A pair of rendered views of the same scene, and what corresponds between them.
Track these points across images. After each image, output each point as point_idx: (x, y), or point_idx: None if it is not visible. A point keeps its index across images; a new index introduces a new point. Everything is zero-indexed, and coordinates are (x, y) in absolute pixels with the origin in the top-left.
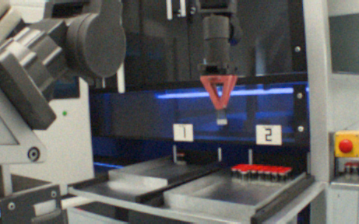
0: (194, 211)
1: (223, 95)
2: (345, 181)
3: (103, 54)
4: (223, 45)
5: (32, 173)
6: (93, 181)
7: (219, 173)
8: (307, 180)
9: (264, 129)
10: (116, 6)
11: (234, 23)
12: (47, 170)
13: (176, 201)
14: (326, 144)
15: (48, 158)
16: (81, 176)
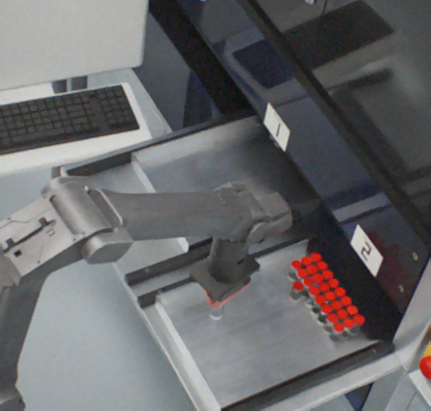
0: (176, 346)
1: (216, 303)
2: (430, 384)
3: None
4: (228, 268)
5: (23, 62)
6: (100, 168)
7: (276, 253)
8: (369, 357)
9: (364, 240)
10: (13, 400)
11: (276, 220)
12: (52, 58)
13: (164, 317)
14: (419, 335)
15: (56, 41)
16: (115, 64)
